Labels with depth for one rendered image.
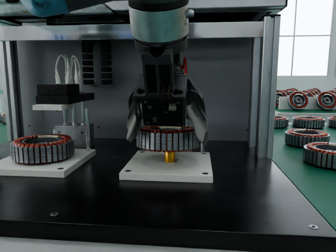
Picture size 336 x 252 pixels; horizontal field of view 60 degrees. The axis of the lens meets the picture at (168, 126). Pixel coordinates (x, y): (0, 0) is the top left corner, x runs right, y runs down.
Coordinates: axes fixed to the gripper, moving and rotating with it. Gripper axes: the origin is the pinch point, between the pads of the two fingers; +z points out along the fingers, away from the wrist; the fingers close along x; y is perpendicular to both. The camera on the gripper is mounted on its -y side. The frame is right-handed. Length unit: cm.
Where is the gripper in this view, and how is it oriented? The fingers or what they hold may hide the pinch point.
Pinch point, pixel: (168, 139)
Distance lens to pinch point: 52.8
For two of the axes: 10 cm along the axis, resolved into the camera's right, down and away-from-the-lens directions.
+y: -1.0, 6.2, -7.8
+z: 0.4, 7.9, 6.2
